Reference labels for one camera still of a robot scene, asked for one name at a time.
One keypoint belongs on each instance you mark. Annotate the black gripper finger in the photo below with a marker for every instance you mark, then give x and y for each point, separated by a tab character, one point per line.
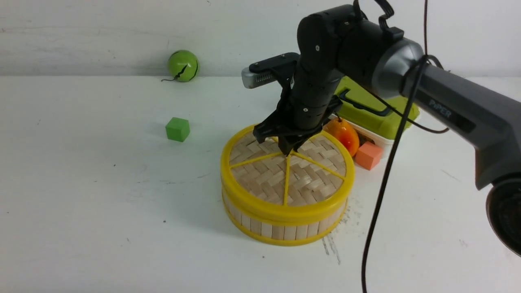
292	141

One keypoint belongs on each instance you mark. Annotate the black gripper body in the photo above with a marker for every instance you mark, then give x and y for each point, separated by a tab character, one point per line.
303	102

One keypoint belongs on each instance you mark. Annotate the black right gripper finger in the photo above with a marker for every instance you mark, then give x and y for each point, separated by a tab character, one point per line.
262	134

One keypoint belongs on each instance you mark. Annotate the yellow woven steamer lid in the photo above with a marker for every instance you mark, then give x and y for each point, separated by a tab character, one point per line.
306	186

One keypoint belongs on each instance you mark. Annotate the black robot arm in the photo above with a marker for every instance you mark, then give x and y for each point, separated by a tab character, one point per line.
342	42

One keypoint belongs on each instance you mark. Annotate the yellow bamboo steamer basket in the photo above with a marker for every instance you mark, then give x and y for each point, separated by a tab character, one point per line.
274	233

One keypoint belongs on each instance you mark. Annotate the orange toy pear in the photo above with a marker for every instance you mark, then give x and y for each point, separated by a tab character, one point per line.
341	130

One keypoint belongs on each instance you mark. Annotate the green lidded white box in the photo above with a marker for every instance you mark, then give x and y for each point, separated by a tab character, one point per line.
374	120

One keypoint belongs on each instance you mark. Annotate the orange cube block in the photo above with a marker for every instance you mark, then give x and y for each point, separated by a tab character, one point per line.
368	155

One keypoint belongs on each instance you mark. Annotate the green cube block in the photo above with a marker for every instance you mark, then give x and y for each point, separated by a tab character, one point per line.
177	129

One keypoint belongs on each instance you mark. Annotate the green toy ball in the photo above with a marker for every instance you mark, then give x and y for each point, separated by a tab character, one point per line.
183	66

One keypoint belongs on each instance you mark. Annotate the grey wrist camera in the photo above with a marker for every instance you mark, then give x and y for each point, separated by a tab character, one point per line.
278	68

